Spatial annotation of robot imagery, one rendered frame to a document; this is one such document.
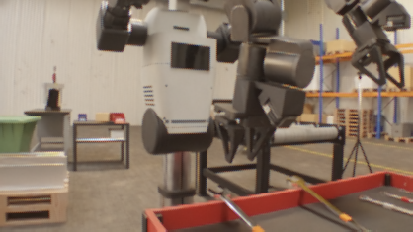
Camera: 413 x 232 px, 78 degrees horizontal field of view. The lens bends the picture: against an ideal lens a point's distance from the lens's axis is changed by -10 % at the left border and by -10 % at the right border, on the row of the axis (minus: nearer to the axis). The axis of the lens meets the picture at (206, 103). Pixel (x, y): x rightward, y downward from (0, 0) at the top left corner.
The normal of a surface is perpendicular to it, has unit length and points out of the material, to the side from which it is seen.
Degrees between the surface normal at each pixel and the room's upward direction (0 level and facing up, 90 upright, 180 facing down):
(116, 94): 90
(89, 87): 90
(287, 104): 102
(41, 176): 90
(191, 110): 90
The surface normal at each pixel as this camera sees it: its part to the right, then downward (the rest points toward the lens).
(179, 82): 0.51, 0.02
